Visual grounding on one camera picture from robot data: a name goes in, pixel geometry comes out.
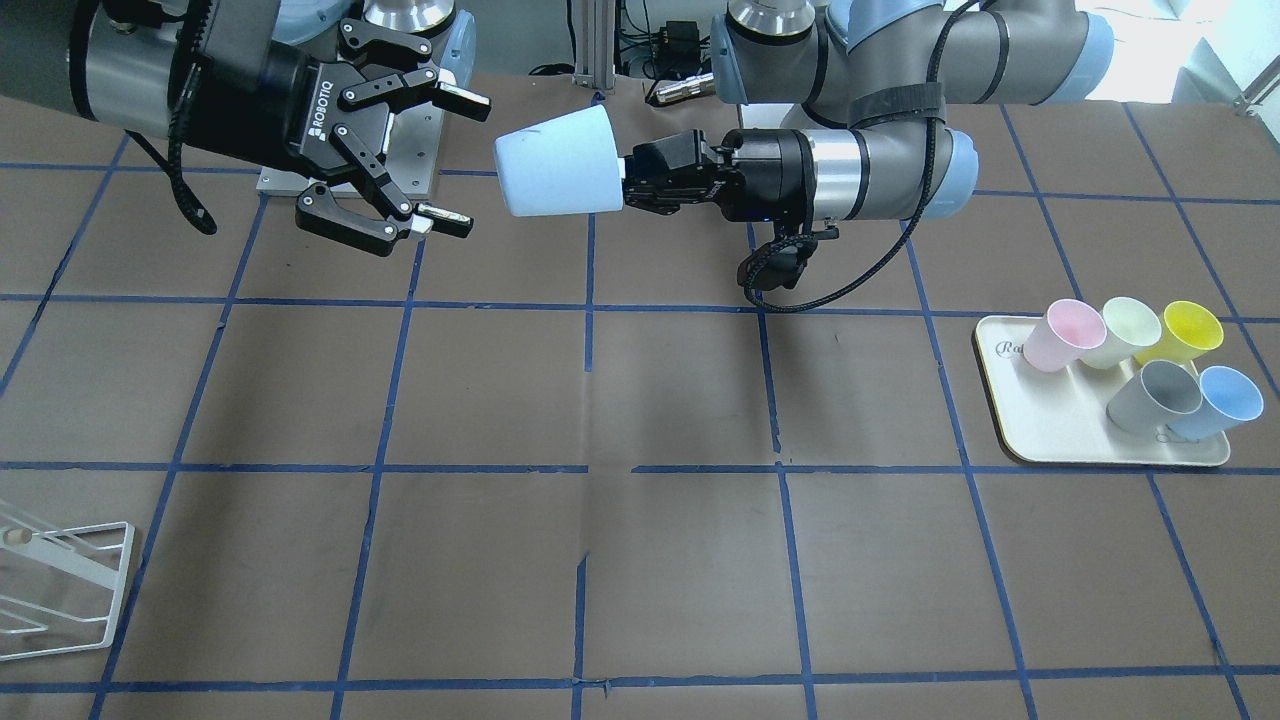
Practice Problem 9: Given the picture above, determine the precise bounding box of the grey plastic cup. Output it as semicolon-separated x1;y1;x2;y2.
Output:
1106;359;1203;439

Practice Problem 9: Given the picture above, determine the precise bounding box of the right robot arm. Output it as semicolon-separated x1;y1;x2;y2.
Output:
3;1;492;258

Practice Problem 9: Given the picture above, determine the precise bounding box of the yellow plastic cup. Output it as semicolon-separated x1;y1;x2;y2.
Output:
1133;300;1225;365

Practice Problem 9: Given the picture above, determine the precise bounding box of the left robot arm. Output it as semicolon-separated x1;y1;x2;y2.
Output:
622;1;1115;231

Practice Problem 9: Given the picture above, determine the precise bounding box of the cream plastic tray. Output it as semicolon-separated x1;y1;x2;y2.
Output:
974;315;1231;468

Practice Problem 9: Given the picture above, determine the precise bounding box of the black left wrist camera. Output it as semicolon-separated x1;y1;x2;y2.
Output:
736;227;840;292

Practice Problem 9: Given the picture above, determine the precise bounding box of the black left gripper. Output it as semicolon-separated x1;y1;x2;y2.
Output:
622;129;817;223

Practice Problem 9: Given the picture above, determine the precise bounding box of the pink plastic cup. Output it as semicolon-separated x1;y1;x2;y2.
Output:
1021;299;1108;373

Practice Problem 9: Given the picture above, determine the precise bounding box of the light blue plastic cup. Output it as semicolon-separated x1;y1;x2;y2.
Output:
494;105;625;217

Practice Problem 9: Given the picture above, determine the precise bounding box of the cream plastic cup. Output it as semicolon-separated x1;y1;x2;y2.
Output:
1080;296;1164;370

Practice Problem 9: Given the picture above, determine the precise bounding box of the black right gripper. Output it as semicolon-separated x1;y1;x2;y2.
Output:
180;19;492;258

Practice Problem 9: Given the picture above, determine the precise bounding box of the white wire cup rack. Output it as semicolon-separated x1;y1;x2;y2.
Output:
1;501;134;662

